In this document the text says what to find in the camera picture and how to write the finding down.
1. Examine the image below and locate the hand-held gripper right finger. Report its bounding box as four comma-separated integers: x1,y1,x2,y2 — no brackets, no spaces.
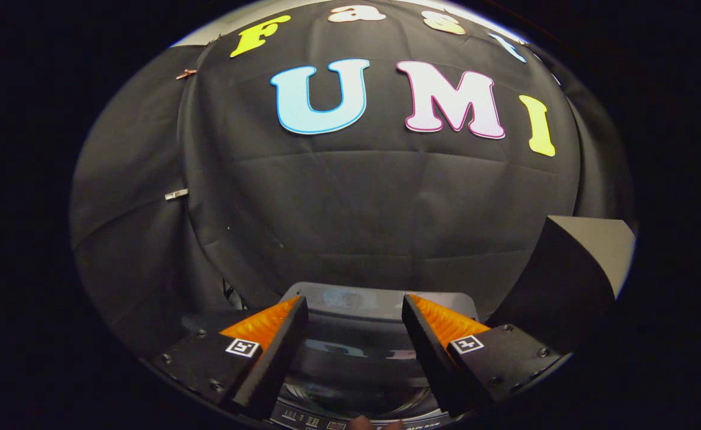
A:
401,294,566,417

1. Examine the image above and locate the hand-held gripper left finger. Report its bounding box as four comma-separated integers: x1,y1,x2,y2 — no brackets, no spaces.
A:
150,296,309,420

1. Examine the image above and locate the dark grey washing machine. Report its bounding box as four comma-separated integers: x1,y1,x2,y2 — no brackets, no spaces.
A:
267,282,482,430

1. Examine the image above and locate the grey cabinet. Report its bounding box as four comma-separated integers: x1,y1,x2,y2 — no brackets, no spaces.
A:
488,215,637,353

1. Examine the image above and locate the black backdrop cloth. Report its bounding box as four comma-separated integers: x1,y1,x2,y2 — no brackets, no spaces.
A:
70,0,635,359

